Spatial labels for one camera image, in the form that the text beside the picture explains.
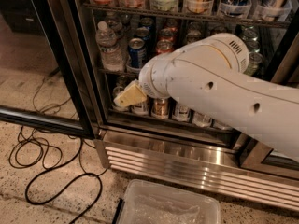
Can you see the striped can top shelf right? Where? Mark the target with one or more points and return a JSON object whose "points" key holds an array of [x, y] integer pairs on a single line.
{"points": [[272, 10]]}

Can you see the clear water bottle shelf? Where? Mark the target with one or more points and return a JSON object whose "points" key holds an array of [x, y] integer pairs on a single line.
{"points": [[110, 49], [201, 120]]}

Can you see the clear plastic bin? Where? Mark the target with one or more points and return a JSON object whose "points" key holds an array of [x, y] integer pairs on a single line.
{"points": [[146, 202]]}

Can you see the clear water bottle middle shelf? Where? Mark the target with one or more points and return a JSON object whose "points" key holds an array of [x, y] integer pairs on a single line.
{"points": [[110, 49]]}

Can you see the green can middle shelf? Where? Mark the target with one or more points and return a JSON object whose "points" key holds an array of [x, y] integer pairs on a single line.
{"points": [[255, 62]]}

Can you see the stainless steel fridge grille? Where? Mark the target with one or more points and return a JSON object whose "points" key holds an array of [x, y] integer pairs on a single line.
{"points": [[208, 169]]}

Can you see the blue pepsi can shelf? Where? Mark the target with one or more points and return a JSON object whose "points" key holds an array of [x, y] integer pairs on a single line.
{"points": [[137, 54], [234, 8]]}

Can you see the clear water bottle bottom right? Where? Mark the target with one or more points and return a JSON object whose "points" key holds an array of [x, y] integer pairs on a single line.
{"points": [[222, 126]]}

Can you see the white capped juice bottle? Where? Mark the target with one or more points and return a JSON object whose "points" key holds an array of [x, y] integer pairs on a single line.
{"points": [[141, 108]]}

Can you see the top wire fridge shelf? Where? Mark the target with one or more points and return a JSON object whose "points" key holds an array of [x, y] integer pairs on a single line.
{"points": [[189, 16]]}

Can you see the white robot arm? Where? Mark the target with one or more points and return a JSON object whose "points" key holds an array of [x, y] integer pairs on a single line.
{"points": [[206, 77]]}

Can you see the blue pepsi can middle shelf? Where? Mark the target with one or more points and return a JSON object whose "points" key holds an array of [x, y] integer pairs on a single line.
{"points": [[137, 54]]}

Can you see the red coke can middle shelf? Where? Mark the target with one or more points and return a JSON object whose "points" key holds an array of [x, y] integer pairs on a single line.
{"points": [[164, 46]]}

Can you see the open glass fridge door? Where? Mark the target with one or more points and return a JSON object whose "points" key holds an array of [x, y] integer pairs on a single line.
{"points": [[45, 75]]}

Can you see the red drink bottle white cap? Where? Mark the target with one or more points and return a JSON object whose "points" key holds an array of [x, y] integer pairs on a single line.
{"points": [[181, 113]]}

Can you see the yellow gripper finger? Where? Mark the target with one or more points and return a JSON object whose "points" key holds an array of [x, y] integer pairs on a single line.
{"points": [[131, 95]]}

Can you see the clear water bottle bottom shelf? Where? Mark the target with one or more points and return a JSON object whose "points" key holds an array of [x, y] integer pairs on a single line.
{"points": [[201, 120]]}

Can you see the blue pepsi can top shelf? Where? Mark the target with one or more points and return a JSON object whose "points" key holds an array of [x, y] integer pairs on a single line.
{"points": [[234, 8]]}

